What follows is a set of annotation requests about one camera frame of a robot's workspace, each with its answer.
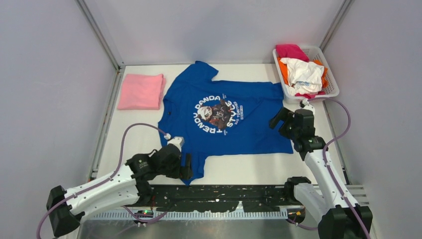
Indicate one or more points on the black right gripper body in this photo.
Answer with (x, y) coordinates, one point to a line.
(288, 129)

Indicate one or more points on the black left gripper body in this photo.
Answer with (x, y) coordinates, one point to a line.
(172, 171)

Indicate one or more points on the blue printed t shirt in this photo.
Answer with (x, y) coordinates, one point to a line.
(218, 118)

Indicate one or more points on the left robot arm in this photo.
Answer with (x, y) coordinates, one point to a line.
(68, 208)

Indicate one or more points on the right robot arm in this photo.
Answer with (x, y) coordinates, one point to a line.
(337, 212)

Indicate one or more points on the white t shirt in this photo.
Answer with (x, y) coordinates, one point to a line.
(300, 89)

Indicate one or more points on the orange t shirt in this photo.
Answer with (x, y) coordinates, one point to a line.
(296, 70)

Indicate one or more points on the magenta t shirt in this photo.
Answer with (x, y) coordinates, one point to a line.
(294, 51)

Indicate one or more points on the white plastic basket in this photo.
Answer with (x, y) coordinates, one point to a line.
(314, 53)

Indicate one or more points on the folded pink t shirt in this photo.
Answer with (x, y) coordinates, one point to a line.
(141, 92)

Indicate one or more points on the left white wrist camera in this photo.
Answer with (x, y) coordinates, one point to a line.
(176, 141)

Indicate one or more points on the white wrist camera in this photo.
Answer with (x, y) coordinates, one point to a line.
(305, 105)
(176, 141)

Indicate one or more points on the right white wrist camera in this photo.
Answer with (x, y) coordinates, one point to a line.
(305, 105)

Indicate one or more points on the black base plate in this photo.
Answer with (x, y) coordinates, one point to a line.
(219, 198)

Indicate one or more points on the white slotted cable duct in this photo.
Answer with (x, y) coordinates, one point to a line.
(238, 214)

